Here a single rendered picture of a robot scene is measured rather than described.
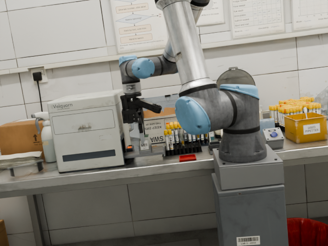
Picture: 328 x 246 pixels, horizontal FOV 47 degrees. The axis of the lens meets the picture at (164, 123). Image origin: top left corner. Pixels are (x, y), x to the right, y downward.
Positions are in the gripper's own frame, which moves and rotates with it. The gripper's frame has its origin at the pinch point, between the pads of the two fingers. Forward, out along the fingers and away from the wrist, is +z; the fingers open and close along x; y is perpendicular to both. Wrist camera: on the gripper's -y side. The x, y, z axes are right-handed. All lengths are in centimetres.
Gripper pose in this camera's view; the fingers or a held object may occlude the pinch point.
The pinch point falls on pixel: (144, 140)
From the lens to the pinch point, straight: 157.2
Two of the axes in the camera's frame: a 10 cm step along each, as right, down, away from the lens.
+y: -9.9, 1.2, 0.5
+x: -0.3, 1.7, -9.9
